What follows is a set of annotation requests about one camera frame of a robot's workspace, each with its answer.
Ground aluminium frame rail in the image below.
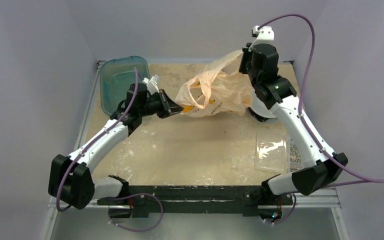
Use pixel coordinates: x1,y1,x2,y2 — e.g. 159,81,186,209
47,188,341,209

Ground clear screw box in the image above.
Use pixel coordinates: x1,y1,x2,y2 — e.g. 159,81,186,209
288,138,305,172

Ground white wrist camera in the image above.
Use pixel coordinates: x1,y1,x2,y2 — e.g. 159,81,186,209
248,25,275,52
142,75,160,95

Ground orange plastic bag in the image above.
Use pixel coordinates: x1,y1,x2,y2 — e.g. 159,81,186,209
174,50,254,118

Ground teal plastic container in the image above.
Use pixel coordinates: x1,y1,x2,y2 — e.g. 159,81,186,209
99,56,150,116

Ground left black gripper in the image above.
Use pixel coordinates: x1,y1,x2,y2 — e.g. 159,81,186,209
139,89,185,119

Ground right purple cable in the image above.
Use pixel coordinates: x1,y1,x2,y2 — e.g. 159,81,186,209
258,13,384,226

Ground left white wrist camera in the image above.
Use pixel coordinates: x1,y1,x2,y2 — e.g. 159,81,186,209
142,75,160,95

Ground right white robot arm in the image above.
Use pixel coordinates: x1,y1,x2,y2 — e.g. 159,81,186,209
239,42,348,204

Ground white filament spool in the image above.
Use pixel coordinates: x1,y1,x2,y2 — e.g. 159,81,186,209
247,98,277,122

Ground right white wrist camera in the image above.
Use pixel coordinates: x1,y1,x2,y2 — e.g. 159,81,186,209
248,25,275,52

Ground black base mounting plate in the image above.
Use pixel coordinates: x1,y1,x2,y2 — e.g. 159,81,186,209
97,185,294,218

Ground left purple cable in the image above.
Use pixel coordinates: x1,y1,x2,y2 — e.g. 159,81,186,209
56,67,164,233

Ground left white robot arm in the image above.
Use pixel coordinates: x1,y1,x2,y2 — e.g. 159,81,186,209
48,82,183,210

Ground purple cable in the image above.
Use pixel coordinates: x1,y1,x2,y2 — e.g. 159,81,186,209
56,67,164,233
258,13,384,226

